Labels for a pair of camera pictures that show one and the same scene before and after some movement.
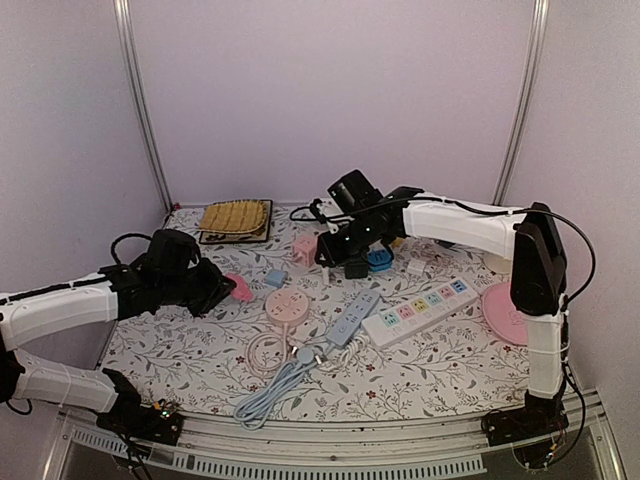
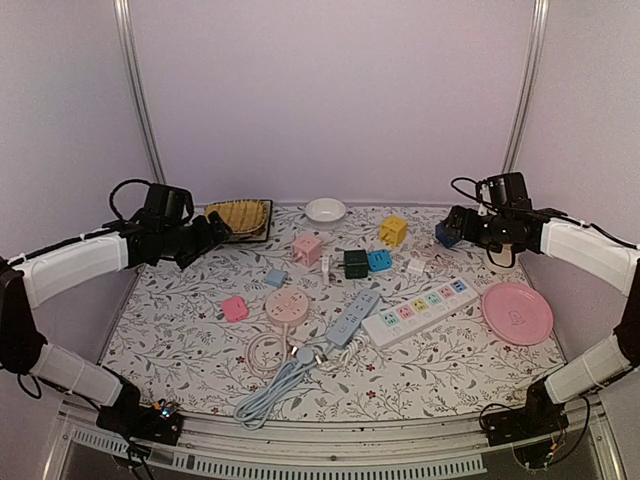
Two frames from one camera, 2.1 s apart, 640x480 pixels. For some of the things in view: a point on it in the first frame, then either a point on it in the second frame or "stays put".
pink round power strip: x=286 y=308 stays put
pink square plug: x=241 y=291 -> x=235 y=308
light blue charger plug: x=275 y=278 stays put
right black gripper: x=332 y=255 -> x=456 y=219
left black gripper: x=213 y=277 -> x=208 y=239
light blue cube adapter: x=379 y=261 stays put
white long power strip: x=389 y=326 stays put
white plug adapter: x=325 y=275 stays put
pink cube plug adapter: x=304 y=249 stays put
